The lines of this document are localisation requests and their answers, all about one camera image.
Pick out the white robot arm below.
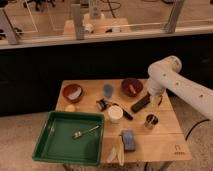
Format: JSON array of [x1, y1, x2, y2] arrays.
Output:
[[147, 56, 213, 121]]

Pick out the grey metal post middle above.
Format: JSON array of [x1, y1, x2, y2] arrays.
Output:
[[71, 4, 84, 40]]

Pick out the grey metal post right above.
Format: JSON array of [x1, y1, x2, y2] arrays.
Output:
[[164, 0, 184, 34]]

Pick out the white paper cup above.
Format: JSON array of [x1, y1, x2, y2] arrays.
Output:
[[108, 105, 123, 123]]

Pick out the grey metal post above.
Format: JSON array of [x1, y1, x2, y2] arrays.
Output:
[[164, 0, 184, 34], [0, 8, 19, 45], [71, 4, 84, 40]]

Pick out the dark red bowl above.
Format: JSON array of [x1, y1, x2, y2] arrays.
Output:
[[121, 78, 143, 97]]

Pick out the brown bowl with white content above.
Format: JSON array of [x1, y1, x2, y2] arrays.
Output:
[[62, 84, 83, 103]]

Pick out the black power cable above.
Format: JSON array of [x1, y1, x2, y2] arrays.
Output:
[[185, 118, 212, 141]]

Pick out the black rectangular eraser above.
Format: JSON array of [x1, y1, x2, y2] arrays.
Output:
[[131, 94, 150, 113]]

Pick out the small black clip object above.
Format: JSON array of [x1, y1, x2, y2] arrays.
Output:
[[96, 99, 107, 111]]

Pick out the grey metal post left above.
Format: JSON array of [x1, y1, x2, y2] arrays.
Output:
[[0, 8, 19, 45]]

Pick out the green plastic tray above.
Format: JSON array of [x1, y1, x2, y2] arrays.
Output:
[[32, 111, 105, 166]]

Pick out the small dark tin can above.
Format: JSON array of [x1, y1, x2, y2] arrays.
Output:
[[144, 114, 158, 129]]

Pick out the black marker pen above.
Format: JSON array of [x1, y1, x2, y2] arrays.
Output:
[[106, 101, 133, 121]]

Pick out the blue translucent cup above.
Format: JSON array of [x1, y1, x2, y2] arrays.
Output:
[[103, 84, 113, 98]]

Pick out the white plastic knife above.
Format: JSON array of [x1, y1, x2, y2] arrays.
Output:
[[116, 136, 124, 166]]

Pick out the blue sponge block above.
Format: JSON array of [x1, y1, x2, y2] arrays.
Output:
[[122, 130, 136, 151]]

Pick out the metal spoon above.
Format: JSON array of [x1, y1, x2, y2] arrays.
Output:
[[72, 125, 100, 139]]

